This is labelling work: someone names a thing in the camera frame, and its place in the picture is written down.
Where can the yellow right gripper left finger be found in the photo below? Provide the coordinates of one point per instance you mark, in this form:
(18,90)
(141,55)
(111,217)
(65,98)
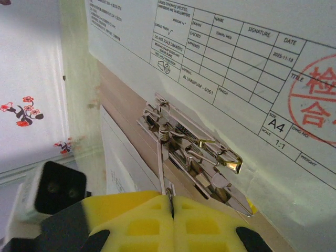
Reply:
(131,210)

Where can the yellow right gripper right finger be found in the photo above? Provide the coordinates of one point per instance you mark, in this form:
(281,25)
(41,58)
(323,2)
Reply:
(204,225)

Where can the chrome lever clip mechanism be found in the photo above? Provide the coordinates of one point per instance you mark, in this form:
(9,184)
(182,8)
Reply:
(204,147)

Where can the pink file folder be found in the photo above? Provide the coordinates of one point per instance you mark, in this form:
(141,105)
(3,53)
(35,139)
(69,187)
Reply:
(126,105)

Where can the beige binder folder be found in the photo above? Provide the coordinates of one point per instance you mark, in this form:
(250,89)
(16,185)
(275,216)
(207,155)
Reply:
(236,65)

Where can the green marbled table mat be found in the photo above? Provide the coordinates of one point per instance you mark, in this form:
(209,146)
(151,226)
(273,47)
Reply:
(78,78)

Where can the white floral tablecloth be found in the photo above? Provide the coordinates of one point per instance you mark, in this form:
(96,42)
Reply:
(31,65)

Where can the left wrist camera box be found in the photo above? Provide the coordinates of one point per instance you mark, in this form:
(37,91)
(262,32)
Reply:
(57,183)

